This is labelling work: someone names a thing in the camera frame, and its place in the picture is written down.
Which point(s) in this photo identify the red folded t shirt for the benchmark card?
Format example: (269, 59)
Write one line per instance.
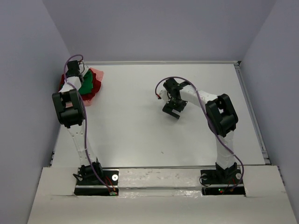
(79, 88)

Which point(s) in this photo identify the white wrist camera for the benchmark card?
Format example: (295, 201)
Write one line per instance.
(85, 70)
(163, 95)

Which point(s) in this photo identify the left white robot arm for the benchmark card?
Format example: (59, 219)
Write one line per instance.
(71, 113)

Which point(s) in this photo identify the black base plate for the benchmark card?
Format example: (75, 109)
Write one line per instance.
(89, 185)
(214, 186)

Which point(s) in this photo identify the pink folded t shirt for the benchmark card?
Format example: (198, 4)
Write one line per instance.
(97, 83)

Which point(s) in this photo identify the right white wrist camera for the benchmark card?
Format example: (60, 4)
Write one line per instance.
(163, 95)

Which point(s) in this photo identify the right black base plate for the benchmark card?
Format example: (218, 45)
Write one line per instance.
(214, 186)

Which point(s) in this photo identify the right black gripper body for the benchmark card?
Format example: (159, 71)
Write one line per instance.
(177, 104)

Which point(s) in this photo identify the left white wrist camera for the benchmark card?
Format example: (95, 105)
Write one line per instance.
(85, 70)

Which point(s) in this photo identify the green t shirt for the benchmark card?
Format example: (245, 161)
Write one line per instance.
(87, 84)

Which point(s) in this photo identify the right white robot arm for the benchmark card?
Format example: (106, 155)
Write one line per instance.
(221, 119)

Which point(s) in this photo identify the white front platform board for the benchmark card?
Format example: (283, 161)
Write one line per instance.
(162, 196)

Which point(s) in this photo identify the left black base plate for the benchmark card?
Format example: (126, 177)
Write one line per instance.
(89, 185)

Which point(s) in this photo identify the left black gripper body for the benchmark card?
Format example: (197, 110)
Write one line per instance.
(80, 74)

